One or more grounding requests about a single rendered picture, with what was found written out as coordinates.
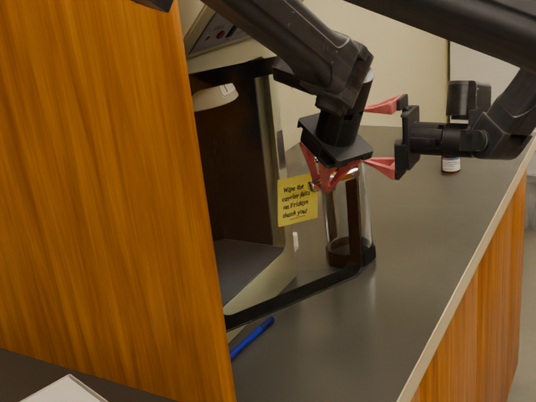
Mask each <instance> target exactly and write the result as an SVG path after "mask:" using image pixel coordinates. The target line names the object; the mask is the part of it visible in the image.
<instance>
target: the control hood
mask: <svg viewBox="0 0 536 402"><path fill-rule="evenodd" d="M177 2H178V7H179V17H180V23H181V28H182V34H183V44H184V49H185V55H186V59H187V58H189V57H194V56H196V55H199V54H201V53H206V52H208V51H211V50H213V49H218V48H221V47H224V46H226V45H230V44H233V43H235V42H238V41H242V40H245V39H247V38H250V37H251V36H245V37H241V38H239V39H236V40H233V41H229V42H226V43H223V44H221V45H217V46H214V47H211V48H208V49H204V50H201V51H199V52H196V53H191V54H189V53H190V51H191V49H192V48H193V46H194V45H195V43H196V42H197V41H198V39H199V37H200V35H201V34H202V32H203V31H204V30H205V28H206V27H207V24H208V23H209V21H210V20H211V19H212V17H213V16H214V14H215V11H214V10H213V9H211V8H210V7H209V6H207V5H205V4H204V3H203V2H201V1H200V0H177Z"/></svg>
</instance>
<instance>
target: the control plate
mask: <svg viewBox="0 0 536 402"><path fill-rule="evenodd" d="M233 25H234V24H232V23H231V22H229V21H228V20H226V19H225V18H224V17H222V16H221V15H220V14H218V13H216V12H215V14H214V16H213V17H212V19H211V20H210V21H209V23H208V24H207V27H206V28H205V30H204V31H203V32H202V34H201V35H200V37H199V39H198V41H197V42H196V43H195V45H194V46H193V48H192V49H191V51H190V53H189V54H191V53H196V52H199V51H201V50H204V49H208V48H211V47H214V46H217V45H221V44H223V43H226V42H229V41H233V40H236V39H239V38H241V37H245V36H249V35H248V34H246V33H245V32H243V31H242V30H240V29H239V28H237V30H236V31H235V32H234V33H233V35H232V36H231V37H227V38H226V36H227V34H228V33H229V31H230V30H231V28H232V27H233ZM222 30H224V31H225V34H224V35H223V36H222V37H221V38H220V39H217V38H216V36H217V34H218V33H219V32H220V31H222ZM208 35H211V37H210V38H209V39H208V40H207V41H205V38H206V37H207V36H208Z"/></svg>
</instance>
